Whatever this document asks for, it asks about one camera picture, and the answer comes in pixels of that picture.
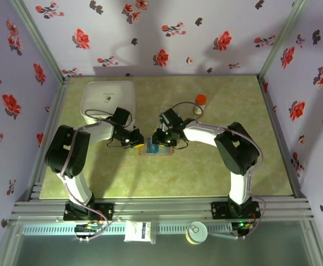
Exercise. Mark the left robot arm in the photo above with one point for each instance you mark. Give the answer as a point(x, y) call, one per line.
point(67, 149)

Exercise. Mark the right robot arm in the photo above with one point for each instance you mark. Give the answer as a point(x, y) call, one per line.
point(236, 149)

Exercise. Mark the white pill case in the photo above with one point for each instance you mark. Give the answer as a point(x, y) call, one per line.
point(108, 94)

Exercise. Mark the orange cap pill bottle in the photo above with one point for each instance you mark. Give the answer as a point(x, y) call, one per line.
point(201, 99)

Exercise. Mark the white paper packet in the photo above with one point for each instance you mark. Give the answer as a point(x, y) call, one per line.
point(135, 231)

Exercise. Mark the tin can with pull tab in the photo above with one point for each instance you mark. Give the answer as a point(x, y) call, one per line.
point(196, 232)

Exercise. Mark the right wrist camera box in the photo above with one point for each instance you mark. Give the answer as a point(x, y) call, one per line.
point(162, 126)

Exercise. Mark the aluminium frame cross rail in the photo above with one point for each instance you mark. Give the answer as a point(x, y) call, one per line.
point(161, 209)

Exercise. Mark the aluminium side rail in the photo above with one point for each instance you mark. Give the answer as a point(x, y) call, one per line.
point(57, 105)
point(267, 97)

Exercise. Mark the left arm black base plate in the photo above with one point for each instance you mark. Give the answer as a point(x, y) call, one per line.
point(106, 210)

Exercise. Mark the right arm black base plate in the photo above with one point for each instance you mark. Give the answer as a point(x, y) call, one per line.
point(219, 210)

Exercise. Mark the aluminium corner post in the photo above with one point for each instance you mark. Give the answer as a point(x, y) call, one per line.
point(41, 41)
point(279, 41)

